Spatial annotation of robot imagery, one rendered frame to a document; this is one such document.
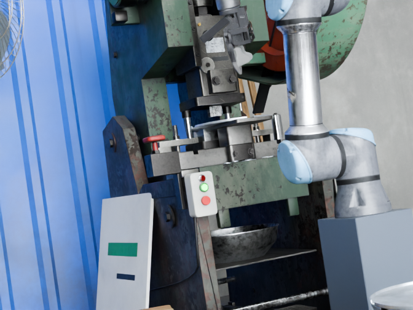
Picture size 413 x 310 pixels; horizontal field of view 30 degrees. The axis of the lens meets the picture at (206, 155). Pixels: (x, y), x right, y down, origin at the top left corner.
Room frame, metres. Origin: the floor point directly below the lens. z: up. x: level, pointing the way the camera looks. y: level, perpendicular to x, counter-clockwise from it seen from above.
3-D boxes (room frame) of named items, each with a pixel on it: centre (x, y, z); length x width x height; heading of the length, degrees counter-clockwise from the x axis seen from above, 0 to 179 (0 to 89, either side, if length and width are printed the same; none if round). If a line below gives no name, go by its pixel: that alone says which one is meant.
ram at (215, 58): (2.73, -0.07, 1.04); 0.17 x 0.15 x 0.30; 24
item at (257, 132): (2.84, -0.20, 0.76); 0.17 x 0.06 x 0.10; 114
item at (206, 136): (2.76, -0.05, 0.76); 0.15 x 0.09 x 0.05; 114
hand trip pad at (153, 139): (2.42, 0.16, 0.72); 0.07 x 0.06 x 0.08; 24
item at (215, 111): (2.76, -0.05, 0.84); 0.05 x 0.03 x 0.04; 114
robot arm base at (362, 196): (2.06, -0.39, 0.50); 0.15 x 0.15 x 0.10
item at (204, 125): (2.65, -0.10, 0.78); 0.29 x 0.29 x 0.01
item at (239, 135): (2.61, -0.12, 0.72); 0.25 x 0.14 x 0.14; 24
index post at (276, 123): (2.72, -0.26, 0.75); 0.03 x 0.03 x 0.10; 24
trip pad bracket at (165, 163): (2.43, 0.14, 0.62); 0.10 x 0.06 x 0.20; 114
